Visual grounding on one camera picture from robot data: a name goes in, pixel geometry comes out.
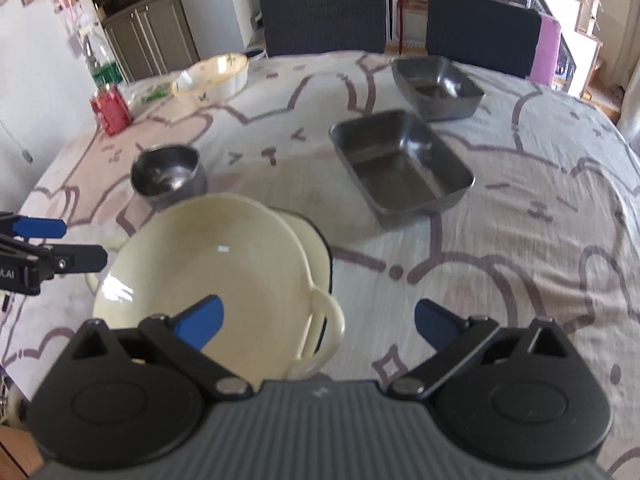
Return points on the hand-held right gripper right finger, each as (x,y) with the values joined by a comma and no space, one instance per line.
(440,322)

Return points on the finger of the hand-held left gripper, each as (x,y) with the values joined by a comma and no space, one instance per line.
(82,257)
(40,228)

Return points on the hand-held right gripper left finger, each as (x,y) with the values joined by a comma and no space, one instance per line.
(200,322)

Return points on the white plate with black rim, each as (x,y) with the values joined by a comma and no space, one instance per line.
(311,245)

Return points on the rectangular steel tray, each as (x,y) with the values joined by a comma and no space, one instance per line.
(400,170)

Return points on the lemon print scalloped bowl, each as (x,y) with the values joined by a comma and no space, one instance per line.
(212,77)

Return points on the small round steel bowl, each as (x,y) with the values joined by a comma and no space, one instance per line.
(167,175)

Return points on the red soda can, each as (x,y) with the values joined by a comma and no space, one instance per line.
(111,110)

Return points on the green packet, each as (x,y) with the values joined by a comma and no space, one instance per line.
(156,95)

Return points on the clear water bottle green label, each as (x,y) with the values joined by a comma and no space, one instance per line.
(102,62)

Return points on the grey kitchen base cabinet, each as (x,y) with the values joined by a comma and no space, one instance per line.
(150,35)

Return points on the square steel bowl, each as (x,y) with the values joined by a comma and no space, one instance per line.
(435,85)

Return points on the dark pot with white rim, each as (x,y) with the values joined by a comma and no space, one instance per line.
(255,52)

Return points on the purple cushion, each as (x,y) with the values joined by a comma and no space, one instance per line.
(546,50)

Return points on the dark grey chair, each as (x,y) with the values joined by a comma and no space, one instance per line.
(482,30)
(322,20)

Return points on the wooden staircase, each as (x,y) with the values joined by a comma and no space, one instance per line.
(585,35)

